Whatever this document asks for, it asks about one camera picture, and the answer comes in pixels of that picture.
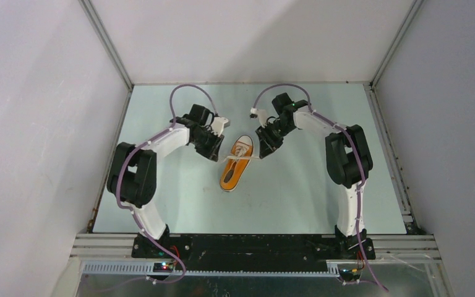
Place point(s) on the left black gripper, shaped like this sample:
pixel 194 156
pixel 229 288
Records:
pixel 212 151

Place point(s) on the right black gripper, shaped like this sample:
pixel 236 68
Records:
pixel 268 144

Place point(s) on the orange canvas sneaker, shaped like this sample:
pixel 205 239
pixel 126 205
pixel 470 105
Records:
pixel 234 169

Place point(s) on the white shoelace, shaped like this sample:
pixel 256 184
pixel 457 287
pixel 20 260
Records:
pixel 240 151

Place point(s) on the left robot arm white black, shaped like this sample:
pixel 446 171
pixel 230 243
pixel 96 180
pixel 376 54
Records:
pixel 134 170

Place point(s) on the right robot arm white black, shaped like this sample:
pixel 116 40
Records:
pixel 347 157

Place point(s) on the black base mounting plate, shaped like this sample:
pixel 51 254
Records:
pixel 251 253

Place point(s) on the left controller board with leds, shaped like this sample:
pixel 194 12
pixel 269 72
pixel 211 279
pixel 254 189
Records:
pixel 163 267

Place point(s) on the controller board with leds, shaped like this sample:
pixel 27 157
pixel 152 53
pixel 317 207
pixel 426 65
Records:
pixel 163 267
pixel 348 277

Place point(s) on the right controller board with leds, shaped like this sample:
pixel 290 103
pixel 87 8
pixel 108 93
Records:
pixel 348 277

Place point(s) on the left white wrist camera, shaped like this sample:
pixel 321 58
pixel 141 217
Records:
pixel 218 125

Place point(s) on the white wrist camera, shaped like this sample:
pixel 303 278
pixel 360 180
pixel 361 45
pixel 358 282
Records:
pixel 218 125
pixel 259 114

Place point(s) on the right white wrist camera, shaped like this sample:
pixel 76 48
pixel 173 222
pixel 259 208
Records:
pixel 259 114

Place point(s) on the aluminium frame rail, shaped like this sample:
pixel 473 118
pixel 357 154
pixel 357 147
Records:
pixel 413 249

